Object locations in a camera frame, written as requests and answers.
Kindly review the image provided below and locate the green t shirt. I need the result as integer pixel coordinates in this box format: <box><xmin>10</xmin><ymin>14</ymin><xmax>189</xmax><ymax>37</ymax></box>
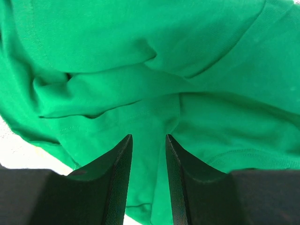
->
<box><xmin>0</xmin><ymin>0</ymin><xmax>300</xmax><ymax>225</ymax></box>

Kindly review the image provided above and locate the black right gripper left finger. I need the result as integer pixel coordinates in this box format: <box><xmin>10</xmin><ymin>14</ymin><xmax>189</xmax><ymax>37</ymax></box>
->
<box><xmin>0</xmin><ymin>135</ymin><xmax>133</xmax><ymax>225</ymax></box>

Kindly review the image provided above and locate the floral patterned table mat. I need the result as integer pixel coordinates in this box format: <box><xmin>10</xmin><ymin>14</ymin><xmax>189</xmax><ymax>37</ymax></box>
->
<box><xmin>0</xmin><ymin>114</ymin><xmax>153</xmax><ymax>225</ymax></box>

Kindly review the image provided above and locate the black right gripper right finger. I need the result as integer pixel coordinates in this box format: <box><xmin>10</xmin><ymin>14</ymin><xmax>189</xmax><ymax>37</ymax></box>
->
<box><xmin>165</xmin><ymin>135</ymin><xmax>300</xmax><ymax>225</ymax></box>

